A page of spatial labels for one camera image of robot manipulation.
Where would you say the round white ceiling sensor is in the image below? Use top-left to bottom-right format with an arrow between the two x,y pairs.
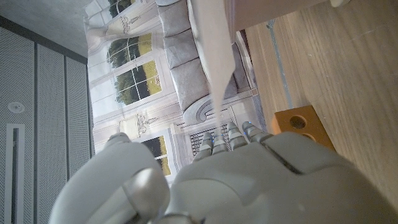
7,101 -> 25,114

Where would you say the white paper sheet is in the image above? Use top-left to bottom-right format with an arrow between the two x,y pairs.
190,0 -> 237,125

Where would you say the printed living room backdrop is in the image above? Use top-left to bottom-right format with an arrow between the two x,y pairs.
83,0 -> 268,184

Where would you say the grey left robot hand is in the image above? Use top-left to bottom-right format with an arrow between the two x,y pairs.
48,120 -> 398,224

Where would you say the orange wooden block with holes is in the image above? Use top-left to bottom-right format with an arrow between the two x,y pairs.
271,105 -> 336,152

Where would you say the white slot vent frame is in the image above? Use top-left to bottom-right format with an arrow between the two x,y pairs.
4,123 -> 25,224

